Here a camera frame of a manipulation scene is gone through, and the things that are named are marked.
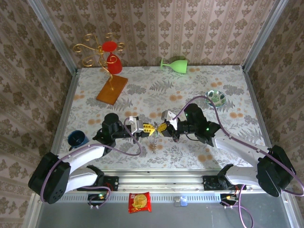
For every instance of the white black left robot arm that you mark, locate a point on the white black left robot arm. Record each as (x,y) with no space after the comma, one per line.
(50,180)

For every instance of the leaf pattern bowl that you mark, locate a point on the leaf pattern bowl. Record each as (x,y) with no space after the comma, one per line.
(216,98)

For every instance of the dark blue mug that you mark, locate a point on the dark blue mug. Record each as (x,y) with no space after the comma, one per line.
(77,139)

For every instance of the green wine glass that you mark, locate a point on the green wine glass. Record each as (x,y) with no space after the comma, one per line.
(179,66)

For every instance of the red wine glass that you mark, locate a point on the red wine glass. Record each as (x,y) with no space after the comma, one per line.
(114,65)

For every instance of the perforated metal strip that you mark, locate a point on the perforated metal strip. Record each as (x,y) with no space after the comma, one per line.
(166,197)

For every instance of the blue silver USB stick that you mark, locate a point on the blue silver USB stick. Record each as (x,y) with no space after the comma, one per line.
(181,201)

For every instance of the red snack packet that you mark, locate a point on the red snack packet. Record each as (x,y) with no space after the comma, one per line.
(140,202)

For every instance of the grey metal shelf panel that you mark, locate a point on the grey metal shelf panel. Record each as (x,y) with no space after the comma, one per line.
(202,216)

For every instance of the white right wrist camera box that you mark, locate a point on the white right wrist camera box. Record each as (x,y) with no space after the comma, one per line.
(169,117)

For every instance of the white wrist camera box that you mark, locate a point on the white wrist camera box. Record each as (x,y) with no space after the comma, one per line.
(136,126)
(169,117)

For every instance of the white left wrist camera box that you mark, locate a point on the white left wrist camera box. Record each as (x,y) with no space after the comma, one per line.
(136,126)

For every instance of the aluminium table side rail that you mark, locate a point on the aluminium table side rail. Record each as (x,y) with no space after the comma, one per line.
(64,116)
(257,114)

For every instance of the long aluminium base rail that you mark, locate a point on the long aluminium base rail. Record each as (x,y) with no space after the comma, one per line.
(161,181)

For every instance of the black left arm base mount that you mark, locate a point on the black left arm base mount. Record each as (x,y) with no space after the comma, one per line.
(111,184)

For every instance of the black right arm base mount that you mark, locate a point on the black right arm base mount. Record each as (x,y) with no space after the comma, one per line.
(210,184)

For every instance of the aluminium frame post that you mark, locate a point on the aluminium frame post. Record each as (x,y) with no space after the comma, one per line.
(263,33)
(52,35)

